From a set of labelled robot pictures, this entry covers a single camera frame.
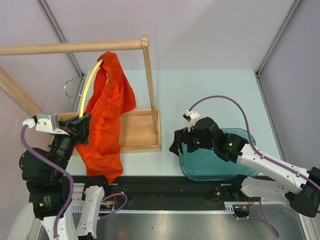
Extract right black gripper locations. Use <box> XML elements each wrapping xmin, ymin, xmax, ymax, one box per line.
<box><xmin>169</xmin><ymin>126</ymin><xmax>215</xmax><ymax>157</ymax></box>

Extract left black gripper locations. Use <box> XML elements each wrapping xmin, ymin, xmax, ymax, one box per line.
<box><xmin>49</xmin><ymin>111</ymin><xmax>92</xmax><ymax>176</ymax></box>

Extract yellow clothes hanger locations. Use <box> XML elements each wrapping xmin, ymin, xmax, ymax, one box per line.
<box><xmin>72</xmin><ymin>58</ymin><xmax>104</xmax><ymax>118</ymax></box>

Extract orange shorts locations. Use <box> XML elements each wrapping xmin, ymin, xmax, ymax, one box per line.
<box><xmin>76</xmin><ymin>51</ymin><xmax>137</xmax><ymax>184</ymax></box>

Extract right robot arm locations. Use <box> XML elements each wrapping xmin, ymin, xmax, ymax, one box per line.
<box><xmin>169</xmin><ymin>117</ymin><xmax>320</xmax><ymax>218</ymax></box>

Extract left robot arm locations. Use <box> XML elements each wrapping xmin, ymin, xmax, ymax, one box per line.
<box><xmin>19</xmin><ymin>112</ymin><xmax>111</xmax><ymax>240</ymax></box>

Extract teal plastic bin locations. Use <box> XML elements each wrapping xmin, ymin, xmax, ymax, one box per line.
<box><xmin>178</xmin><ymin>128</ymin><xmax>259</xmax><ymax>181</ymax></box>

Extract wooden clothes rack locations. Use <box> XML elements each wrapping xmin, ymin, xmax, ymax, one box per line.
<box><xmin>0</xmin><ymin>35</ymin><xmax>162</xmax><ymax>153</ymax></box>

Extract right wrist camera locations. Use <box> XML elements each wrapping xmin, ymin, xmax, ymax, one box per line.
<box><xmin>182</xmin><ymin>110</ymin><xmax>201</xmax><ymax>130</ymax></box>

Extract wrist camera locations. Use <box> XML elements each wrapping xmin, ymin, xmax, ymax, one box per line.
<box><xmin>182</xmin><ymin>110</ymin><xmax>201</xmax><ymax>130</ymax></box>
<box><xmin>22</xmin><ymin>112</ymin><xmax>68</xmax><ymax>135</ymax></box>

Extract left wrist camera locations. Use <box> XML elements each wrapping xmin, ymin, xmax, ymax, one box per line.
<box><xmin>22</xmin><ymin>112</ymin><xmax>68</xmax><ymax>135</ymax></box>

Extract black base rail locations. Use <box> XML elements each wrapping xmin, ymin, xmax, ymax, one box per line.
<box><xmin>72</xmin><ymin>175</ymin><xmax>251</xmax><ymax>211</ymax></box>

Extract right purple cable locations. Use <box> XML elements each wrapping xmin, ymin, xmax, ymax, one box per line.
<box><xmin>188</xmin><ymin>95</ymin><xmax>311</xmax><ymax>181</ymax></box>

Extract aluminium cable duct rail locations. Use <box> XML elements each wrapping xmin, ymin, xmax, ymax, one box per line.
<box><xmin>71</xmin><ymin>202</ymin><xmax>251</xmax><ymax>215</ymax></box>

